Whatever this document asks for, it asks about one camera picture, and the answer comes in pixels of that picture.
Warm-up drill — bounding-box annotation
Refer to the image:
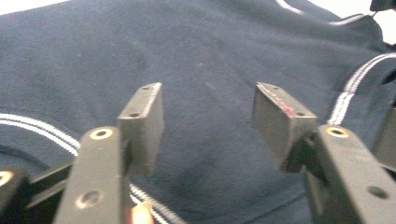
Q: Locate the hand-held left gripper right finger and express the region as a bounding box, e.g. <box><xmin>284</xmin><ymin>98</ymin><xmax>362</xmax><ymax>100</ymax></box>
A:
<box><xmin>251</xmin><ymin>81</ymin><xmax>318</xmax><ymax>174</ymax></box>

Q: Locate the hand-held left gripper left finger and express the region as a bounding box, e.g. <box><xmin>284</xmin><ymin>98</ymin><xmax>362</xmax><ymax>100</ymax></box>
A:
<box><xmin>117</xmin><ymin>81</ymin><xmax>165</xmax><ymax>177</ymax></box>

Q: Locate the navy knit vest grey trim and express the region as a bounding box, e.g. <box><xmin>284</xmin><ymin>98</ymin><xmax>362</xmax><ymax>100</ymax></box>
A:
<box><xmin>0</xmin><ymin>0</ymin><xmax>396</xmax><ymax>224</ymax></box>

